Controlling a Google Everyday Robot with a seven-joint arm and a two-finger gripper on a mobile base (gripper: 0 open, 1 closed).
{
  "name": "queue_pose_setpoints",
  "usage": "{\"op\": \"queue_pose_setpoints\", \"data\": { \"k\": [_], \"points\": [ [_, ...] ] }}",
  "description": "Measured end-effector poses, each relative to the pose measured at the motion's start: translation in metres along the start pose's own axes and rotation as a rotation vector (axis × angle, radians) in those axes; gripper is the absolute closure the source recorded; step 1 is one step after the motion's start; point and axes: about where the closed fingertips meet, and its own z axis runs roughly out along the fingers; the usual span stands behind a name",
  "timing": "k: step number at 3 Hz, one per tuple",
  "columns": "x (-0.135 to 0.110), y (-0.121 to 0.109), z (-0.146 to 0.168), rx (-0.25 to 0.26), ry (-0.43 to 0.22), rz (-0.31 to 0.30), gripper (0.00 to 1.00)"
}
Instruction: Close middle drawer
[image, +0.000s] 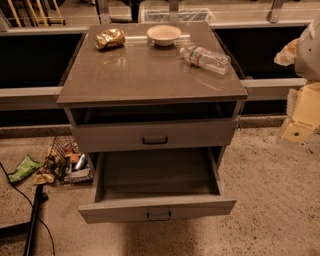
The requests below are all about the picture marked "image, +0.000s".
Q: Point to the wire basket with trash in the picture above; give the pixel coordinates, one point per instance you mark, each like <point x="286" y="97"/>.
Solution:
<point x="67" y="163"/>

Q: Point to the white bowl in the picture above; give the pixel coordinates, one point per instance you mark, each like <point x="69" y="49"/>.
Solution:
<point x="163" y="35"/>

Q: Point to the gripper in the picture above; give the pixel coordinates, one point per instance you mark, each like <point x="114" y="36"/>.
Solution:
<point x="308" y="58"/>

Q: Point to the grey drawer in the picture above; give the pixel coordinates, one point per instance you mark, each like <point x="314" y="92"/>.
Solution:
<point x="157" y="185"/>
<point x="154" y="135"/>

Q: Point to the grey drawer cabinet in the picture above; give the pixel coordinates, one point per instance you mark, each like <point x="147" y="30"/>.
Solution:
<point x="140" y="82"/>

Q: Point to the crumpled wrapper on floor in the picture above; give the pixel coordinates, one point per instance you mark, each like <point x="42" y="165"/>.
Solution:
<point x="43" y="178"/>

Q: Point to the clear plastic water bottle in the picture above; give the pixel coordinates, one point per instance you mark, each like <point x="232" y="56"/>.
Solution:
<point x="206" y="59"/>

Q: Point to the black stand leg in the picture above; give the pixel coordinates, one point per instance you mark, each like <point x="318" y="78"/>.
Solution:
<point x="27" y="229"/>

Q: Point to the crumpled gold snack bag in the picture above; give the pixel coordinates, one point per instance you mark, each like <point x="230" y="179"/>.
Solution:
<point x="109" y="38"/>

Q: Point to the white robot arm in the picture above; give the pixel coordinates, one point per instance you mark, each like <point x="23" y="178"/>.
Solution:
<point x="303" y="53"/>

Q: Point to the grey horizontal railing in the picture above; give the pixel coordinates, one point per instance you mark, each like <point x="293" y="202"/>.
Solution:
<point x="38" y="98"/>

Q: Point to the green snack bag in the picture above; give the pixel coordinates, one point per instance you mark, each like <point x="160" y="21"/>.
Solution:
<point x="25" y="168"/>

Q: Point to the white mesh bin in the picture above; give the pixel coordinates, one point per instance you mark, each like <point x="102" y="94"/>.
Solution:
<point x="182" y="15"/>

